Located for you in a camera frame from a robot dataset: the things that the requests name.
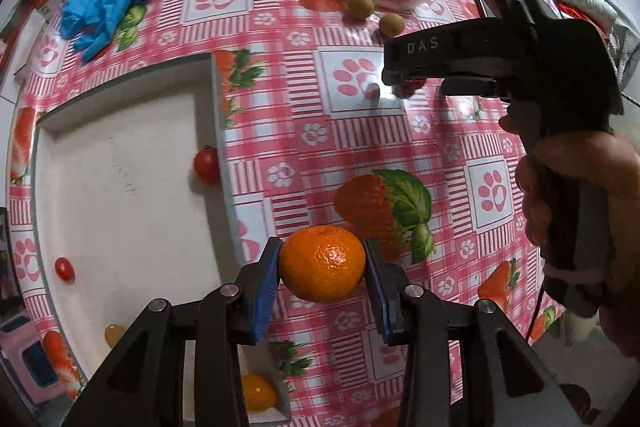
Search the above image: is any orange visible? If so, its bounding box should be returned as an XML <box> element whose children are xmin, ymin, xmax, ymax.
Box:
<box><xmin>104</xmin><ymin>324</ymin><xmax>127</xmax><ymax>349</ymax></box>
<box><xmin>278</xmin><ymin>225</ymin><xmax>367</xmax><ymax>304</ymax></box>
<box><xmin>241</xmin><ymin>373</ymin><xmax>278</xmax><ymax>412</ymax></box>

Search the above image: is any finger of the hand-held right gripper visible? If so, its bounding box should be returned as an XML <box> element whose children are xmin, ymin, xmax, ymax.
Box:
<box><xmin>384</xmin><ymin>72</ymin><xmax>426</xmax><ymax>86</ymax></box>
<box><xmin>439</xmin><ymin>76</ymin><xmax>502</xmax><ymax>100</ymax></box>

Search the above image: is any white tray with grey rim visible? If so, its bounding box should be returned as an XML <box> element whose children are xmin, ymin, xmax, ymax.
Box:
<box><xmin>30</xmin><ymin>53</ymin><xmax>293</xmax><ymax>425</ymax></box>

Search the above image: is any pink plastic container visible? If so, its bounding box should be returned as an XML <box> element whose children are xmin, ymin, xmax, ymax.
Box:
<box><xmin>0</xmin><ymin>312</ymin><xmax>61</xmax><ymax>403</ymax></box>

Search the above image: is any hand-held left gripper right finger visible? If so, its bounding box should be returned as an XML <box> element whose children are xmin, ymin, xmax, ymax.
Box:
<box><xmin>362</xmin><ymin>237</ymin><xmax>583</xmax><ymax>427</ymax></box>

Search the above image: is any cherry tomato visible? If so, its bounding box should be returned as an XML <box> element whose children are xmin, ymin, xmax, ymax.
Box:
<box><xmin>392</xmin><ymin>78</ymin><xmax>427</xmax><ymax>100</ymax></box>
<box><xmin>54</xmin><ymin>257</ymin><xmax>76</xmax><ymax>282</ymax></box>
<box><xmin>193</xmin><ymin>147</ymin><xmax>221</xmax><ymax>184</ymax></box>

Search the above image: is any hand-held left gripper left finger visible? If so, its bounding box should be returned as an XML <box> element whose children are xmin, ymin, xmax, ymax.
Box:
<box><xmin>62</xmin><ymin>236</ymin><xmax>285</xmax><ymax>427</ymax></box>

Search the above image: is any kiwi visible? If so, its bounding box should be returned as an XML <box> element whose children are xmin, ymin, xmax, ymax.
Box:
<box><xmin>378</xmin><ymin>13</ymin><xmax>406</xmax><ymax>39</ymax></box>
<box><xmin>346</xmin><ymin>0</ymin><xmax>375</xmax><ymax>20</ymax></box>

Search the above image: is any black cable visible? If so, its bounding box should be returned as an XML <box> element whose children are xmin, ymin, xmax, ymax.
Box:
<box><xmin>525</xmin><ymin>282</ymin><xmax>547</xmax><ymax>340</ymax></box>

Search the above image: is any dark red round object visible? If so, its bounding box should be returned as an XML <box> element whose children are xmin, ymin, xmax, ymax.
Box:
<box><xmin>559</xmin><ymin>383</ymin><xmax>592</xmax><ymax>419</ymax></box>

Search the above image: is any person's right hand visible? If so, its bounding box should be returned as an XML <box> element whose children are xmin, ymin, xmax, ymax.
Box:
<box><xmin>514</xmin><ymin>131</ymin><xmax>640</xmax><ymax>308</ymax></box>

